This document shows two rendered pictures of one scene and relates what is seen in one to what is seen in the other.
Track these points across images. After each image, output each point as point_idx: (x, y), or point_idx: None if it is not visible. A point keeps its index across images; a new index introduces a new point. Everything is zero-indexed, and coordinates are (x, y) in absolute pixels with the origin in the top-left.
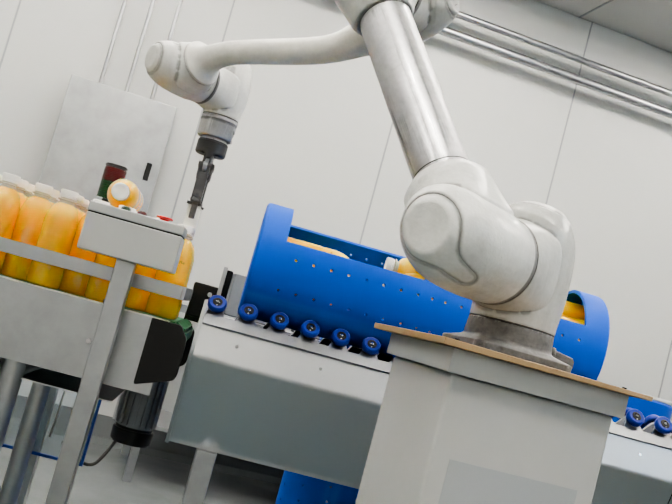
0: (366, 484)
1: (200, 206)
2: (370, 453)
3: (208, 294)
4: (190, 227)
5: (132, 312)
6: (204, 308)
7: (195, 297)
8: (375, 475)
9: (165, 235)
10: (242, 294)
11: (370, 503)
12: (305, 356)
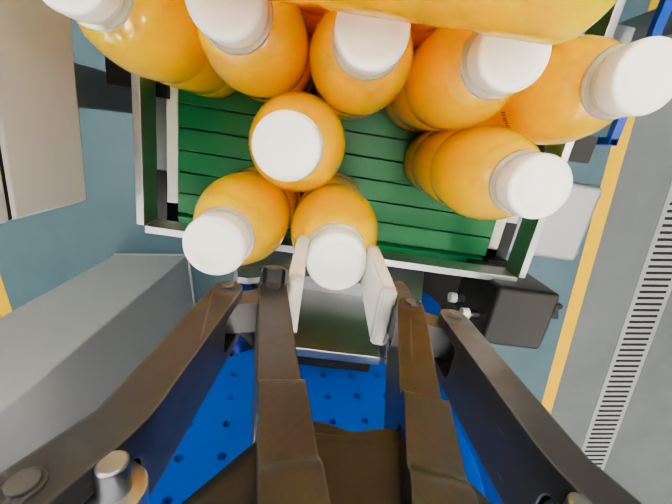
0: (32, 368)
1: (387, 345)
2: (21, 386)
3: (461, 310)
4: (188, 260)
5: (167, 131)
6: (236, 272)
7: (479, 282)
8: (4, 376)
9: None
10: (253, 358)
11: (19, 361)
12: None
